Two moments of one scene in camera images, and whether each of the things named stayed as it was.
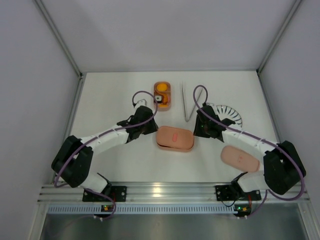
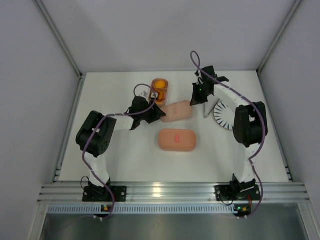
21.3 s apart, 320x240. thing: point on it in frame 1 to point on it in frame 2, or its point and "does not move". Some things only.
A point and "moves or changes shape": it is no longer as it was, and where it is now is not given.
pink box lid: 236,158 to 177,111
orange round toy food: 162,87 moves or changes shape
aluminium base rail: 172,192 does not move
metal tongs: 186,119 to 212,101
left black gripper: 151,125 to 151,115
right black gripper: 200,128 to 198,97
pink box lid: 175,137 does not move
